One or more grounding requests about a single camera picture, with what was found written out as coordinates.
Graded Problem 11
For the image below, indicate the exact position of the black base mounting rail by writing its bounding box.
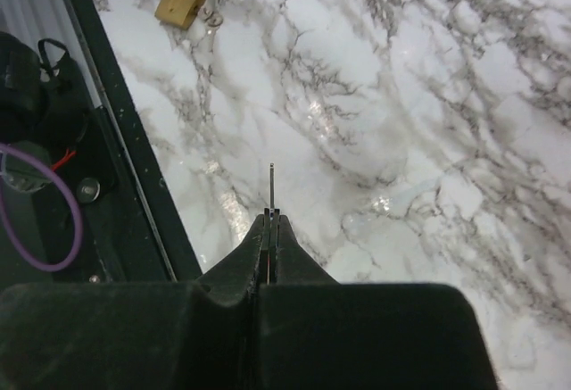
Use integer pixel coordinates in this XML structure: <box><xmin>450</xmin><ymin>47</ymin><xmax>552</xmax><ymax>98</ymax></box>
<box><xmin>1</xmin><ymin>0</ymin><xmax>201</xmax><ymax>287</ymax></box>

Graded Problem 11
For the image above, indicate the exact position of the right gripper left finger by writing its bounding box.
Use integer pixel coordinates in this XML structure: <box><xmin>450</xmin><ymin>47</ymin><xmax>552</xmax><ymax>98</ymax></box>
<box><xmin>1</xmin><ymin>215</ymin><xmax>268</xmax><ymax>389</ymax></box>

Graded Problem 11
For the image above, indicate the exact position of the small silver key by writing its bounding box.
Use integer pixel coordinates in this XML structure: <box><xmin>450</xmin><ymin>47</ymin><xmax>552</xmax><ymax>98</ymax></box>
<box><xmin>269</xmin><ymin>162</ymin><xmax>276</xmax><ymax>213</ymax></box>

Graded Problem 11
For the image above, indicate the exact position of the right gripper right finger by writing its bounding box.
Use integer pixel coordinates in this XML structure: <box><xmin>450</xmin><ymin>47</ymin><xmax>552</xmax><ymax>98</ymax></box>
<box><xmin>256</xmin><ymin>217</ymin><xmax>497</xmax><ymax>389</ymax></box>

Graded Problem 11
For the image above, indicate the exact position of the brass padlock with key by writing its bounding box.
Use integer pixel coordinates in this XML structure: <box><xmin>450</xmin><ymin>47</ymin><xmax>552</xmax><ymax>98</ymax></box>
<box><xmin>154</xmin><ymin>0</ymin><xmax>224</xmax><ymax>30</ymax></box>

